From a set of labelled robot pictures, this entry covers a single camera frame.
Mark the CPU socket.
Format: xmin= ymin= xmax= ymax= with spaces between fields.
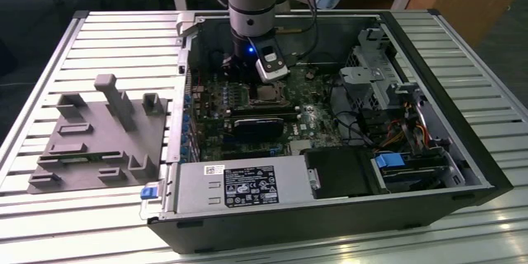
xmin=245 ymin=82 xmax=290 ymax=107

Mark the black RAM slot bank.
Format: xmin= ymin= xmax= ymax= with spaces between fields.
xmin=228 ymin=105 xmax=300 ymax=119

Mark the grey case side latch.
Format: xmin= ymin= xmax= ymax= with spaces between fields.
xmin=174 ymin=11 xmax=206 ymax=38

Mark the black graphics card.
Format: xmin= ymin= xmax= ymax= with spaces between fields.
xmin=229 ymin=115 xmax=286 ymax=143

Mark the green motherboard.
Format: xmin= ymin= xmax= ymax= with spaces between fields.
xmin=188 ymin=64 xmax=352 ymax=162

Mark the silver chipset heatsink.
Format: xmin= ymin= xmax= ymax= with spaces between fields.
xmin=289 ymin=139 xmax=314 ymax=156

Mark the grey metal drive cage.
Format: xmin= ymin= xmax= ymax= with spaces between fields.
xmin=336 ymin=27 xmax=418 ymax=113

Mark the black drive bay box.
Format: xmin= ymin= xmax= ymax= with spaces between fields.
xmin=300 ymin=145 xmax=386 ymax=200

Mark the grey power supply unit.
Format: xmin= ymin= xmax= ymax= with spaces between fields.
xmin=158 ymin=156 xmax=318 ymax=219

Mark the grey parts rack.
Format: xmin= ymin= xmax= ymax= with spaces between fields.
xmin=24 ymin=73 xmax=174 ymax=196

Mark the blue disk carrier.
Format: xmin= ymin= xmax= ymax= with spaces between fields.
xmin=373 ymin=151 xmax=408 ymax=171

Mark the blue case latch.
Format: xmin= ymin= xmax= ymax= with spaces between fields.
xmin=138 ymin=184 xmax=161 ymax=200

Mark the black hard disk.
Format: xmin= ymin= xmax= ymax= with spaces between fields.
xmin=377 ymin=164 xmax=453 ymax=194

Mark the black open PC case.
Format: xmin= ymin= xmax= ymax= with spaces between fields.
xmin=146 ymin=9 xmax=514 ymax=254

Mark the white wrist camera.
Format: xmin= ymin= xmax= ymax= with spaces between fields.
xmin=254 ymin=44 xmax=289 ymax=85

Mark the black cable bundle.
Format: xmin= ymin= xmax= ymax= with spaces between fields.
xmin=332 ymin=109 xmax=382 ymax=149

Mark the coloured wire bundle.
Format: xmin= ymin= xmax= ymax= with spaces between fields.
xmin=381 ymin=117 xmax=432 ymax=155

